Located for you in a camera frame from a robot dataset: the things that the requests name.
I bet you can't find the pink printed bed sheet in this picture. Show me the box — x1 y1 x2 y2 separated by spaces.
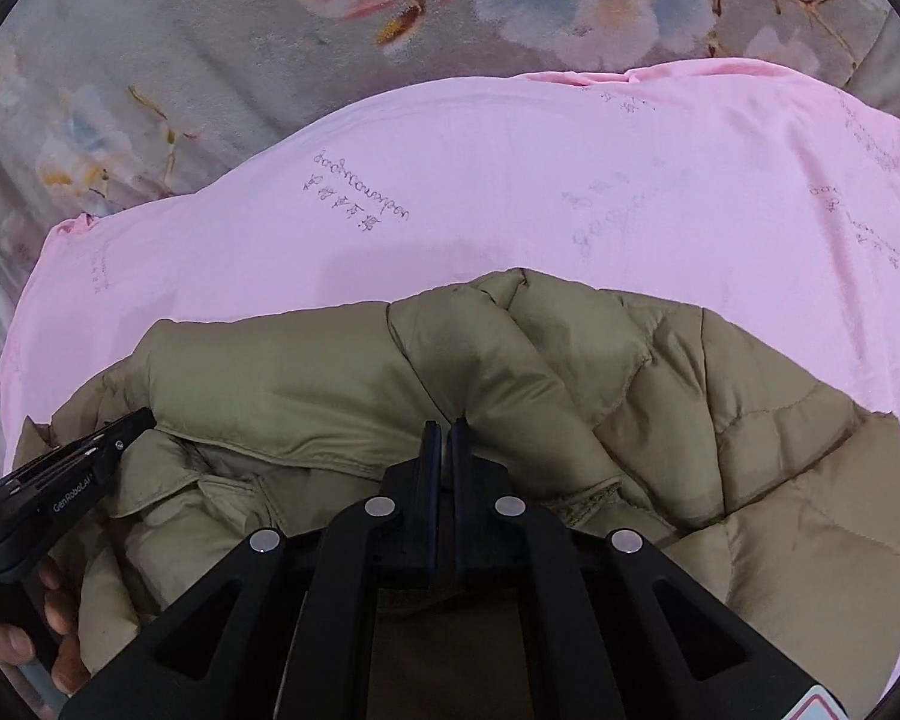
0 64 900 691

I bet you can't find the grey floral blanket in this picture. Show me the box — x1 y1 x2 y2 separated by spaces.
0 0 900 271

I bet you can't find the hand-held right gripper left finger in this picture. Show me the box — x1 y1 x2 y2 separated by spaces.
60 420 443 720

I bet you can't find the person's left hand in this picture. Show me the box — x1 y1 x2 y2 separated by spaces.
0 555 91 695

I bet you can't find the olive quilted jacket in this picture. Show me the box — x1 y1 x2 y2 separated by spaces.
11 268 900 720

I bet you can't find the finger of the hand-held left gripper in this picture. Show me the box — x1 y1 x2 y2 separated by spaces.
0 407 157 497

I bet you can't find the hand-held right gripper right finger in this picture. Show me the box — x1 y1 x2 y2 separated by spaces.
450 416 822 720

